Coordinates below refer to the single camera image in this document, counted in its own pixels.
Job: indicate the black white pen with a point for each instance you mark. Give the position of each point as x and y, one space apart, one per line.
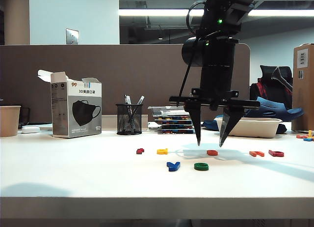
140 100
127 100

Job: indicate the black mesh pen holder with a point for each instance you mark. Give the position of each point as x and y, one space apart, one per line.
129 121

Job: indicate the brown cardboard box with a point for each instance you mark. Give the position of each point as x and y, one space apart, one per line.
303 94

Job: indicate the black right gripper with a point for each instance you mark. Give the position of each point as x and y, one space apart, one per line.
213 99

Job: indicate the black office chair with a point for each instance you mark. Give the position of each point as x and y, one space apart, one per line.
272 92

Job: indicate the white ceiling light strip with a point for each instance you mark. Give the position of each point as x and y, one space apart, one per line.
152 12

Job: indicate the green letter e magnet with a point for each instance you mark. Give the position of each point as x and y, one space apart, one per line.
201 166

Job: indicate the red black garment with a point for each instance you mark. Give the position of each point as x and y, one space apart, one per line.
260 90

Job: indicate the colourful magnet letter pack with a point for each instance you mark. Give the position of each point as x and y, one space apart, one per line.
176 132
176 123
176 127
171 119

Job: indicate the dark red letter b magnet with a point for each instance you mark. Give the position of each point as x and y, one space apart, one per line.
276 153

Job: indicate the orange letter n magnet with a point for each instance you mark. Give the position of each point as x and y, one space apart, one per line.
256 153

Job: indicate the clear plastic case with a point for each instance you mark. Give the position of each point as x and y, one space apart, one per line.
166 112

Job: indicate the metal wall plate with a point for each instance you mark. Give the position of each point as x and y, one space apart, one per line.
72 36

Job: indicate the beige pulp food tray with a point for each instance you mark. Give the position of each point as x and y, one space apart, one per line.
255 128

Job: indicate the yellow loose magnet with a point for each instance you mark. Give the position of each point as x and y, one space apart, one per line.
309 133

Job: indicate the small black container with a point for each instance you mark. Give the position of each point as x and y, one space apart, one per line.
25 116

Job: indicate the brown paper cup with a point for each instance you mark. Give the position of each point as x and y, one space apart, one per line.
9 122

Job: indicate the yellow letter d magnet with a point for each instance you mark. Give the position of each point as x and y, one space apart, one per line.
162 151

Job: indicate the grey face mask box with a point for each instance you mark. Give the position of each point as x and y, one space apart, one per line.
73 109

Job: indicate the dark red letter t magnet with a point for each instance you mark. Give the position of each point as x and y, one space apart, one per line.
140 151

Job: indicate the brown desk partition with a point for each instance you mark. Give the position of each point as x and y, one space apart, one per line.
122 72

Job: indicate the blue loose magnet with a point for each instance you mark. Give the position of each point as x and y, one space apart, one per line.
307 139

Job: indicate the blue letter y magnet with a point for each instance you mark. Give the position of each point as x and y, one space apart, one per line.
173 166

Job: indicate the orange letter s magnet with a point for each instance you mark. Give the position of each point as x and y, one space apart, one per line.
212 152

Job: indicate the dark blue foam slipper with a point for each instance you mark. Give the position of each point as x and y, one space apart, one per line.
208 125
272 109

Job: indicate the white earbuds case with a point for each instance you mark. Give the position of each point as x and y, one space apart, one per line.
30 129

